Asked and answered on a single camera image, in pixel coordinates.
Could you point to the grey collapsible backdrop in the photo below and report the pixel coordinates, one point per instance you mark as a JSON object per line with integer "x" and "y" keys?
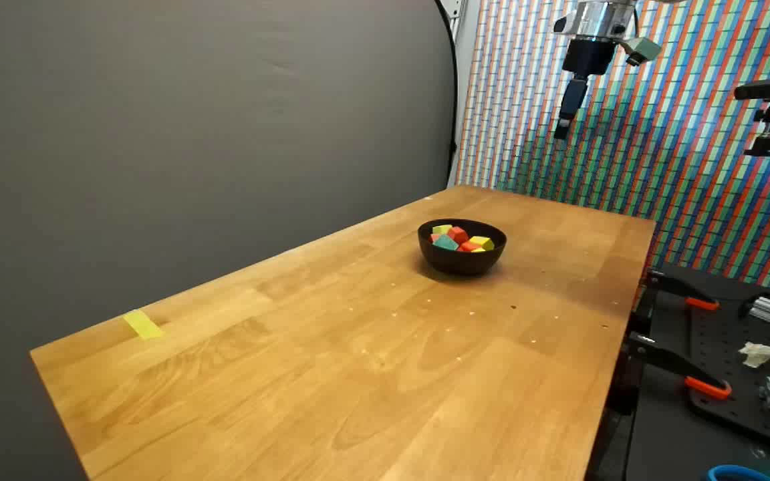
{"x": 180, "y": 135}

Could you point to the multicoloured patterned cloth backdrop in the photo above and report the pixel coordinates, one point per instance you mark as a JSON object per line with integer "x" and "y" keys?
{"x": 696, "y": 176}

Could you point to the yellow tape strip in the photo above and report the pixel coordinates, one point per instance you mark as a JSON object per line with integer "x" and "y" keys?
{"x": 144, "y": 323}

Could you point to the yellow wooden cube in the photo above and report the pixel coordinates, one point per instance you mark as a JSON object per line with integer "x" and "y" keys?
{"x": 482, "y": 240}

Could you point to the black bowl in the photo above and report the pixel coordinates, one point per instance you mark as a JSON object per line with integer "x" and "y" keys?
{"x": 460, "y": 262}

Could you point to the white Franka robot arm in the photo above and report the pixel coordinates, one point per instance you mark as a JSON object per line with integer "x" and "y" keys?
{"x": 603, "y": 16}

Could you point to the small white crumpled object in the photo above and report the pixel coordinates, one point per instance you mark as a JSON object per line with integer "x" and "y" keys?
{"x": 759, "y": 354}

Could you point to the wrist mounted stereo camera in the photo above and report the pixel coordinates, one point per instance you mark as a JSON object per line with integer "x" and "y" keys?
{"x": 644, "y": 48}

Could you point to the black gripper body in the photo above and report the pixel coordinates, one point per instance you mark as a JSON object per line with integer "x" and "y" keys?
{"x": 589, "y": 54}

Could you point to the yellow-green pentagonal wooden block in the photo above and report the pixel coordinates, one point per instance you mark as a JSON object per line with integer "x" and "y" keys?
{"x": 442, "y": 231}

